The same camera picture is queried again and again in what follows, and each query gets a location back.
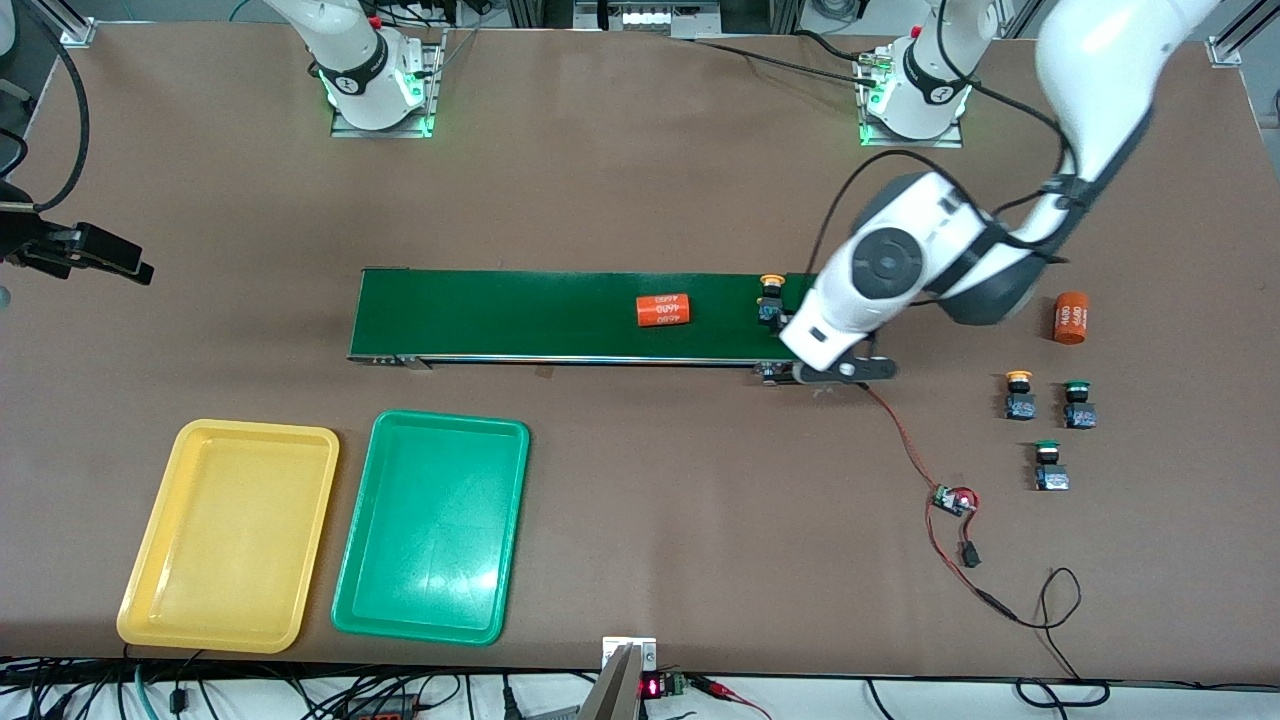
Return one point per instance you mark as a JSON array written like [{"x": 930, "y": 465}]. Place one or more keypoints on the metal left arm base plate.
[{"x": 910, "y": 142}]

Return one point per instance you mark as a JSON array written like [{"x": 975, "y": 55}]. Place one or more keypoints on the grey tapered camera post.
[{"x": 615, "y": 695}]

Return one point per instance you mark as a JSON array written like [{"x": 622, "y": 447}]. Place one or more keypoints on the green plastic tray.
[{"x": 430, "y": 530}]

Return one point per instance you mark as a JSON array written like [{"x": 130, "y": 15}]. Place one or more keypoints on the green conveyor belt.
[{"x": 520, "y": 315}]

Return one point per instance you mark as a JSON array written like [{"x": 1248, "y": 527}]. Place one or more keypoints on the grey lit control box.
[{"x": 650, "y": 18}]

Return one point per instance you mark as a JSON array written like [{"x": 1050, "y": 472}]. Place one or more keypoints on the small green circuit board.
[{"x": 950, "y": 498}]

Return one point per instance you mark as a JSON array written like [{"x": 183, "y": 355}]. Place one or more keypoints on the red digit display module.
[{"x": 652, "y": 687}]

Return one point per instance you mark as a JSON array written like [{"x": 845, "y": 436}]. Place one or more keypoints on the green push button switch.
[
  {"x": 1079, "y": 413},
  {"x": 1051, "y": 477}
]

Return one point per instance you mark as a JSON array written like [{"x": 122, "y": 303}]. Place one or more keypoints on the yellow plastic tray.
[{"x": 230, "y": 540}]

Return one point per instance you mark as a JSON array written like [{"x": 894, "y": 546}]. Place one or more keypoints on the red clip lead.
[{"x": 715, "y": 688}]

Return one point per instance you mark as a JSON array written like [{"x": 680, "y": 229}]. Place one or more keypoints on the small metal table bracket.
[{"x": 645, "y": 650}]

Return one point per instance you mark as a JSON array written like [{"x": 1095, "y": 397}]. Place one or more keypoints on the orange black power strip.
[{"x": 380, "y": 710}]

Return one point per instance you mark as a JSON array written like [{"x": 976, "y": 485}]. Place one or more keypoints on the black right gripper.
[{"x": 22, "y": 238}]

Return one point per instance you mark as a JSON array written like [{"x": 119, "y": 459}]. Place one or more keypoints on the yellow push button switch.
[
  {"x": 771, "y": 312},
  {"x": 1019, "y": 405}
]

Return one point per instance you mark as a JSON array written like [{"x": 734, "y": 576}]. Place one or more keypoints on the aluminium frame profile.
[
  {"x": 78, "y": 30},
  {"x": 1228, "y": 50}
]

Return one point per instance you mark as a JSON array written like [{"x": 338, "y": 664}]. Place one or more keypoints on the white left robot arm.
[{"x": 1100, "y": 60}]

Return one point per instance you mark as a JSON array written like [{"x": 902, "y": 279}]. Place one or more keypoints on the orange cylinder with white print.
[
  {"x": 664, "y": 311},
  {"x": 1071, "y": 318}
]

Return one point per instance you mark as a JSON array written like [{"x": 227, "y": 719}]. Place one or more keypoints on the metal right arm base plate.
[{"x": 432, "y": 95}]

